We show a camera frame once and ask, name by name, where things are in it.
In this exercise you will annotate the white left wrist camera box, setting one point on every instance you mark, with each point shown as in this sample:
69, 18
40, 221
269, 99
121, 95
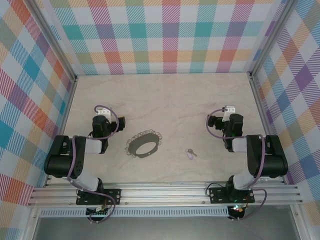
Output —
104, 111

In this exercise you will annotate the aluminium frame post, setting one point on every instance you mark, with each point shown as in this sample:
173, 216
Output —
272, 37
50, 37

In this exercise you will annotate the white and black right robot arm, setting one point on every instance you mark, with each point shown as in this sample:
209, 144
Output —
272, 160

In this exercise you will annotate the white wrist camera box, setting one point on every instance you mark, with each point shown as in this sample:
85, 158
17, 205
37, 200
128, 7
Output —
104, 111
229, 109

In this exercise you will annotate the grey metal panel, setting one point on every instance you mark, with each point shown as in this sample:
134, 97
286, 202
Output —
160, 228

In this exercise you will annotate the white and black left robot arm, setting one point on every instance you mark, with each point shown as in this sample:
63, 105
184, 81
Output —
62, 155

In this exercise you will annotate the green circuit board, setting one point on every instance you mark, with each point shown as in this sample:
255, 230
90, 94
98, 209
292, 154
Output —
96, 212

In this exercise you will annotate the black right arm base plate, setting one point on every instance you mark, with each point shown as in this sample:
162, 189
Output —
217, 195

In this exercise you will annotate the aluminium mounting rail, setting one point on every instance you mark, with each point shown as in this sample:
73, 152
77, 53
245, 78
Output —
162, 193

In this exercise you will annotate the black circuit board with lights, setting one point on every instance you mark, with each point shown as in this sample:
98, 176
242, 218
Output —
237, 210

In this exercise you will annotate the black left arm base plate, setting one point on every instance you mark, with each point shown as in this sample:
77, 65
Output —
113, 195

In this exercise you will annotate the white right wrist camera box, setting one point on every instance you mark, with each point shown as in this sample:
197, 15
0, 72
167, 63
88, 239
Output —
229, 109

